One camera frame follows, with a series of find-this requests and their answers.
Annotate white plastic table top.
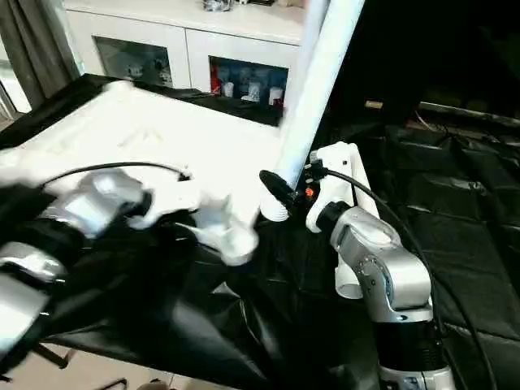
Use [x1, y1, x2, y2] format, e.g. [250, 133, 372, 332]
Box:
[0, 80, 286, 266]

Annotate white printed cup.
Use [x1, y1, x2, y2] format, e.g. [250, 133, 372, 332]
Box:
[242, 80, 262, 102]

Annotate black plastic mat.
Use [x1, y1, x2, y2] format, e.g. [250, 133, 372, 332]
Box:
[0, 72, 520, 390]

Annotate white glass-door cabinet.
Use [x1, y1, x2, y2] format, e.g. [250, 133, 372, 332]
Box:
[64, 0, 306, 119]

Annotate grey curtain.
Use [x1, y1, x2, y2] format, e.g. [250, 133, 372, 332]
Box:
[0, 0, 83, 111]

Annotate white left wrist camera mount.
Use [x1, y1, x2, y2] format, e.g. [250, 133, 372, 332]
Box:
[129, 165, 233, 229]

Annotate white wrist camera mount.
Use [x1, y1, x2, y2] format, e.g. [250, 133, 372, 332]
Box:
[129, 165, 233, 229]
[305, 142, 363, 234]

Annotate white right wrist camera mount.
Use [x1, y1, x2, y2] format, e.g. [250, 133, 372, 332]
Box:
[305, 142, 363, 234]

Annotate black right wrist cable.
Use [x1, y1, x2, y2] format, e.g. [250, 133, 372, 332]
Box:
[310, 159, 501, 390]

